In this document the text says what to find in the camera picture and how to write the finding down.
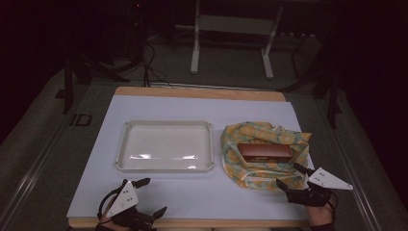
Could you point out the black tripod stand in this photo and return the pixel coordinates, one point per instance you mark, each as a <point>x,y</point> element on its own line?
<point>80,70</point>
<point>324,73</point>

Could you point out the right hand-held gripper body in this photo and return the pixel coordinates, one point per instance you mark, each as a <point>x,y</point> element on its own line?
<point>327,180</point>

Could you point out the person's right hand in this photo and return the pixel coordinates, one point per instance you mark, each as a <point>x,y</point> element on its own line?
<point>319,215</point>

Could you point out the yellow green patterned cloth bag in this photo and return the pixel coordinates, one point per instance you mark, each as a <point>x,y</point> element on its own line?
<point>256,166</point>

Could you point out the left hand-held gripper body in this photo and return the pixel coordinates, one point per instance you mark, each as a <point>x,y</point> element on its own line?
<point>124,199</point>

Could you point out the person's left hand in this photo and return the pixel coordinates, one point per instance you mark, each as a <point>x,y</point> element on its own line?
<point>106,224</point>

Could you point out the white metal stand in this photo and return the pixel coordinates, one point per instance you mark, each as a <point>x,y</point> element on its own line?
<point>232,24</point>

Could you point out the white plastic tray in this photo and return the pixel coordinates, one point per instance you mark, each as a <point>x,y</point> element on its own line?
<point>165,146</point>

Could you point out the brown rectangular box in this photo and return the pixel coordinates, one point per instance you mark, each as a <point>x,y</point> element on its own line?
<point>264,152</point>

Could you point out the white table mat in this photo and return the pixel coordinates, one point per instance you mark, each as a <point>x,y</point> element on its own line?
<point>179,192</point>

